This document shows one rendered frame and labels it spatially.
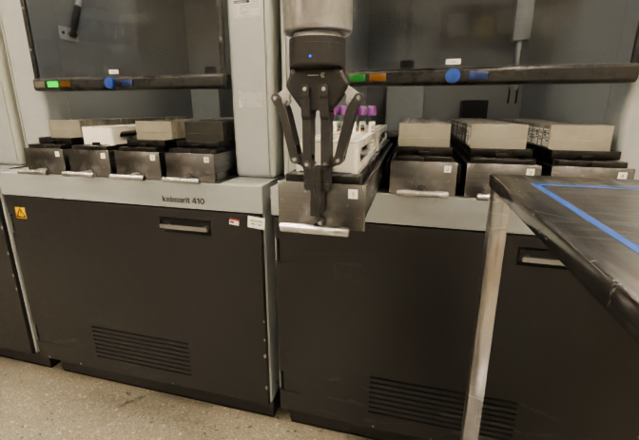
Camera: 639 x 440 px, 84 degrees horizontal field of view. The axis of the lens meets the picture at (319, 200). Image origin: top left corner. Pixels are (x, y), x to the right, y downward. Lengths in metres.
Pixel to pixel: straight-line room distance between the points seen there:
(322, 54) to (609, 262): 0.35
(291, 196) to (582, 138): 0.62
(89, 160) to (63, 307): 0.51
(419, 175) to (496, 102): 0.91
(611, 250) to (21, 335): 1.60
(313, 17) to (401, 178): 0.42
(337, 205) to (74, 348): 1.13
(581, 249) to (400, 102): 1.21
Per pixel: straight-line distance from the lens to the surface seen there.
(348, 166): 0.55
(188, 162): 0.94
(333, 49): 0.48
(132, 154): 1.04
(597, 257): 0.30
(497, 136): 0.86
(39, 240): 1.37
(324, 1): 0.47
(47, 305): 1.47
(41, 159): 1.27
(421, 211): 0.80
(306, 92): 0.49
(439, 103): 1.62
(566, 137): 0.90
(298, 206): 0.55
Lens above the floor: 0.91
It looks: 14 degrees down
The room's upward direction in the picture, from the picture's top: straight up
